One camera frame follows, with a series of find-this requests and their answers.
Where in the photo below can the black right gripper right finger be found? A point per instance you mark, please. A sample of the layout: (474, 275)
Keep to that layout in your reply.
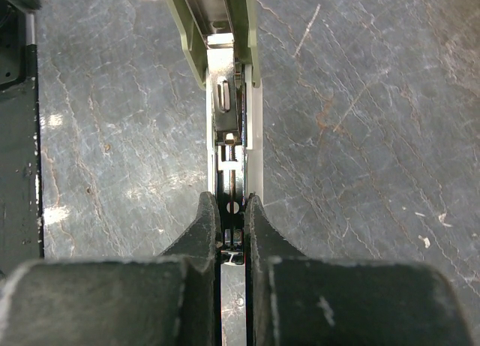
(293, 299)

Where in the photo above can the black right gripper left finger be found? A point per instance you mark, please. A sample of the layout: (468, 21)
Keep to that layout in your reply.
(171, 299)

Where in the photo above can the green white stapler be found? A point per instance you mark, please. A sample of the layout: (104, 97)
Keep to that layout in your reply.
(219, 41)

